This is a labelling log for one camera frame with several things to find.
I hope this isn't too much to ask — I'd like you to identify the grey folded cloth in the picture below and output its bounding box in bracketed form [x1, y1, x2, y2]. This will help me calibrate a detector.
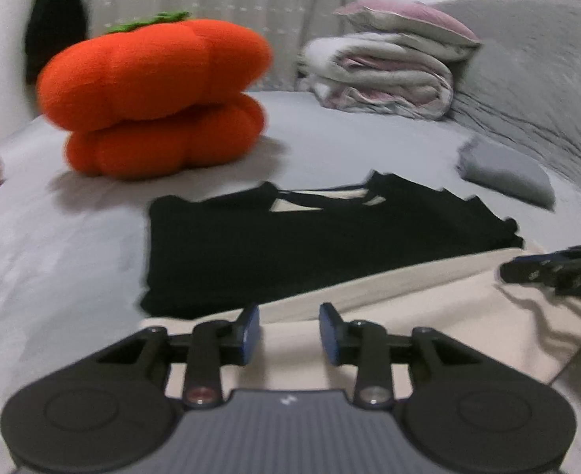
[456, 138, 557, 209]

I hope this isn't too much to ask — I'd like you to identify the black hanging garment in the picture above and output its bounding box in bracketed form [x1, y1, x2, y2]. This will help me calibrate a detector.
[24, 0, 89, 87]

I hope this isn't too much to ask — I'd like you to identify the grey dotted curtain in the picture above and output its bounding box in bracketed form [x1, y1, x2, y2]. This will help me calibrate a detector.
[68, 0, 360, 92]

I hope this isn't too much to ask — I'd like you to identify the grey quilt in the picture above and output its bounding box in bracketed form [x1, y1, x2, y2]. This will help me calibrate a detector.
[431, 0, 581, 213]

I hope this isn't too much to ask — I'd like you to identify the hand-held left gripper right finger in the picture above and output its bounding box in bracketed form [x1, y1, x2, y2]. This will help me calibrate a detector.
[319, 302, 474, 410]

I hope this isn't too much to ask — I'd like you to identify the pink pillow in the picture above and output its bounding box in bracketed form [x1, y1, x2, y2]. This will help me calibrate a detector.
[332, 0, 484, 62]

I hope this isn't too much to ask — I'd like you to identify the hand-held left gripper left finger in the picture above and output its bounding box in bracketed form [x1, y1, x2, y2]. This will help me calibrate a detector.
[95, 305, 262, 409]

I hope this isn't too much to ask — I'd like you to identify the cream garment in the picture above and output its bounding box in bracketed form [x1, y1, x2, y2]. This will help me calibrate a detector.
[140, 192, 581, 401]

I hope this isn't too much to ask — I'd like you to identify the orange pumpkin plush pillow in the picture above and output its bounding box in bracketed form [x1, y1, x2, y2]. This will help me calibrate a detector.
[36, 12, 274, 181]

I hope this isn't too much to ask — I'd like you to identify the black top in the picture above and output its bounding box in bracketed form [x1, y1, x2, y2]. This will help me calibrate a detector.
[140, 172, 526, 321]

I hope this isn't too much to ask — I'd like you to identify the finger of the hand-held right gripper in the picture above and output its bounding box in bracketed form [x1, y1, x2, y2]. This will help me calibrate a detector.
[499, 243, 581, 298]

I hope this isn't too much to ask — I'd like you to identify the white pink folded blanket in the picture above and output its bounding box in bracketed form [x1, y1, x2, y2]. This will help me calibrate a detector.
[298, 32, 457, 122]

